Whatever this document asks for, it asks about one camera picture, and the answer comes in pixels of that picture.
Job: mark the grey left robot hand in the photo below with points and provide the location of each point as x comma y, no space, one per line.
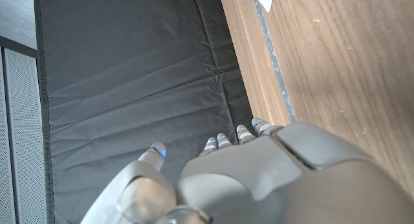
258,185

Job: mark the grey tape outline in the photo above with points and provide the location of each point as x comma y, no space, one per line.
275,65

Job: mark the black backdrop curtain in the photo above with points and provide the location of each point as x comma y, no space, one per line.
129,72

